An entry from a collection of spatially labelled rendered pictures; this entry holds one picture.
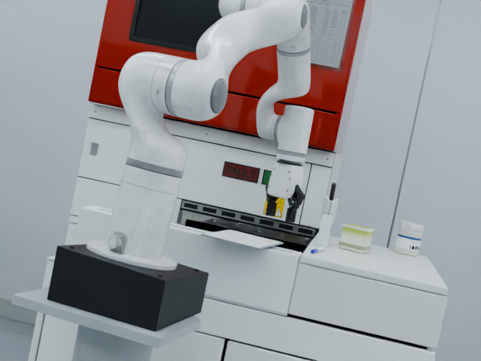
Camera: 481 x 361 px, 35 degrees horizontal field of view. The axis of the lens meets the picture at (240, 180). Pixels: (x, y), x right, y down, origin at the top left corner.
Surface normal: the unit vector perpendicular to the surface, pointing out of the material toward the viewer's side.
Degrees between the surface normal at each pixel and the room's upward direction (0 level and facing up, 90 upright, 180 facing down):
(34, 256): 90
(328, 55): 90
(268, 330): 90
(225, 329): 90
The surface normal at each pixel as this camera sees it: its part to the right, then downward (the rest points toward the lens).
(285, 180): -0.75, -0.11
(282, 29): 0.36, 0.55
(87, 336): -0.55, -0.07
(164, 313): 0.93, 0.21
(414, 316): -0.16, 0.02
